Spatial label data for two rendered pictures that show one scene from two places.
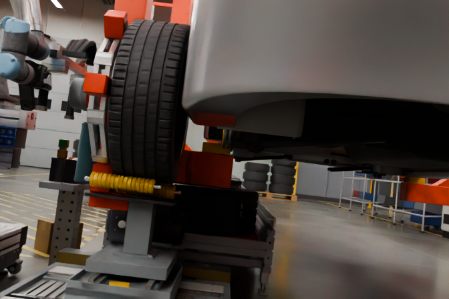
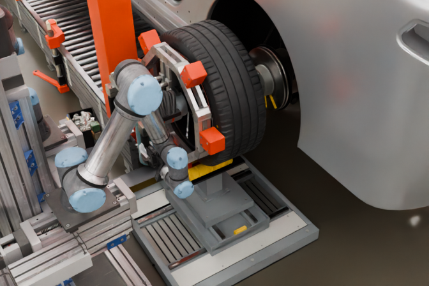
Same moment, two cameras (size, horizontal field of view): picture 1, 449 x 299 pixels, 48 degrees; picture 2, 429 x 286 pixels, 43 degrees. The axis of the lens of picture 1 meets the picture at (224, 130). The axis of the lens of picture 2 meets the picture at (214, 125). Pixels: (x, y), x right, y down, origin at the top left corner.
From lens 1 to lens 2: 2.22 m
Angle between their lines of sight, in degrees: 51
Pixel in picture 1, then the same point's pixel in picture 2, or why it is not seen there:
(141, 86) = (244, 127)
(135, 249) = (214, 190)
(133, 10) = not seen: outside the picture
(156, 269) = (248, 203)
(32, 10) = (162, 124)
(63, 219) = not seen: hidden behind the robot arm
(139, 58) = (237, 108)
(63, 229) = not seen: hidden behind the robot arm
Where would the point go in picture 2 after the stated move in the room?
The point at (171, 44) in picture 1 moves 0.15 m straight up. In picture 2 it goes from (252, 82) to (253, 52)
